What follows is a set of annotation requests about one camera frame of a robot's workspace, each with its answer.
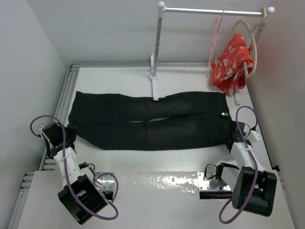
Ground pink wire hanger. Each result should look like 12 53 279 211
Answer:
206 10 225 77

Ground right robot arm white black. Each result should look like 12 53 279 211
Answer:
199 122 277 217

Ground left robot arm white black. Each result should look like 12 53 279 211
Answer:
40 123 109 225

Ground black trousers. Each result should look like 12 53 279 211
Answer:
69 92 232 151

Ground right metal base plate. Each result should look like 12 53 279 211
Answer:
197 172 231 191

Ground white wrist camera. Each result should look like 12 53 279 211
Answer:
246 129 262 144
37 124 45 137

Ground white clothes rack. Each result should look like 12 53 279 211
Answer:
149 1 275 101

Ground metal base plate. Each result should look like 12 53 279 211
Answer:
197 172 231 191
94 172 116 192

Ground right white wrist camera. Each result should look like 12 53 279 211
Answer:
246 129 262 144

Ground aluminium frame rail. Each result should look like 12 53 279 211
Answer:
8 64 213 229

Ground red patterned cloth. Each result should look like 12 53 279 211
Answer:
211 33 254 97

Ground wooden hanger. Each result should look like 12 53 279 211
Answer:
234 8 267 80

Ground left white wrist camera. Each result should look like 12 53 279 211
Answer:
37 124 45 137

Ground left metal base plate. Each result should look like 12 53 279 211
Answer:
94 172 116 192

